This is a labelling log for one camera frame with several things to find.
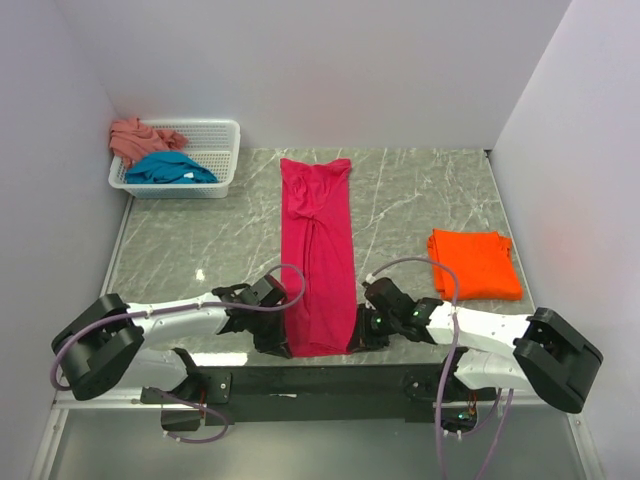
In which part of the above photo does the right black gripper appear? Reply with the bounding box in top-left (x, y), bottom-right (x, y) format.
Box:
top-left (347, 302), bottom-right (400, 353)

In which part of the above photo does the magenta t-shirt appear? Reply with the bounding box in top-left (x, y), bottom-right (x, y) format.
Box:
top-left (280, 158), bottom-right (357, 358)

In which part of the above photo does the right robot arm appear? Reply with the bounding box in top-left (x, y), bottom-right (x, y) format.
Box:
top-left (347, 277), bottom-right (603, 414)

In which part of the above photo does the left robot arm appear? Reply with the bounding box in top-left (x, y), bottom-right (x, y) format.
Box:
top-left (51, 274), bottom-right (293, 402)

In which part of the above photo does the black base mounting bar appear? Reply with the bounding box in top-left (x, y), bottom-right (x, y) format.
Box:
top-left (139, 362), bottom-right (501, 431)

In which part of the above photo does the folded orange t-shirt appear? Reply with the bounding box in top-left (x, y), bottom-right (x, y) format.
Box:
top-left (426, 229), bottom-right (523, 301)

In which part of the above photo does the teal blue t-shirt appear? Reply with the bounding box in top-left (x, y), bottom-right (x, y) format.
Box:
top-left (125, 151), bottom-right (219, 185)

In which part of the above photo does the white plastic basket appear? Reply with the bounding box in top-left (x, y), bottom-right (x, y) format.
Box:
top-left (108, 119), bottom-right (240, 199)

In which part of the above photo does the salmon pink t-shirt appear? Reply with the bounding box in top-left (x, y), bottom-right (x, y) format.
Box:
top-left (109, 117), bottom-right (188, 169)

